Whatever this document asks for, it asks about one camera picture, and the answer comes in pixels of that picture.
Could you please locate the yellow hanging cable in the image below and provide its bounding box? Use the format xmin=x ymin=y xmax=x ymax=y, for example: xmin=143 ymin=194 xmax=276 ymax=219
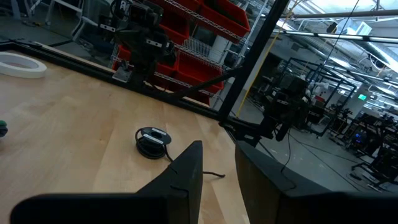
xmin=236 ymin=0 xmax=304 ymax=118

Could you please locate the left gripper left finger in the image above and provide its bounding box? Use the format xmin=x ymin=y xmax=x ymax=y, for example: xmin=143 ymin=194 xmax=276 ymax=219
xmin=9 ymin=140 xmax=204 ymax=224

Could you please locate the white tape roll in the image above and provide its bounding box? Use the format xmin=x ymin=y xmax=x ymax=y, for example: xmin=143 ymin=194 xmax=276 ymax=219
xmin=0 ymin=52 xmax=48 ymax=80

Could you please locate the red bin wire rack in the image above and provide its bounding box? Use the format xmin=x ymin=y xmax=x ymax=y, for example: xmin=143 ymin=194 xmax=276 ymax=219
xmin=110 ymin=0 xmax=251 ymax=106

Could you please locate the black cord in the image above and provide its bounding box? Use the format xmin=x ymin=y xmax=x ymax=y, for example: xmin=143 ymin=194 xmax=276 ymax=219
xmin=136 ymin=136 xmax=226 ymax=179

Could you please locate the black aluminium table frame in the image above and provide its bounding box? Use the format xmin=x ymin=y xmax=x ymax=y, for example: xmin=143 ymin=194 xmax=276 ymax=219
xmin=0 ymin=0 xmax=292 ymax=149

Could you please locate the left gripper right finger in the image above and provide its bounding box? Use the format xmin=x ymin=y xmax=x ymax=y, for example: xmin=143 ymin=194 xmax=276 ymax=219
xmin=234 ymin=139 xmax=398 ymax=224

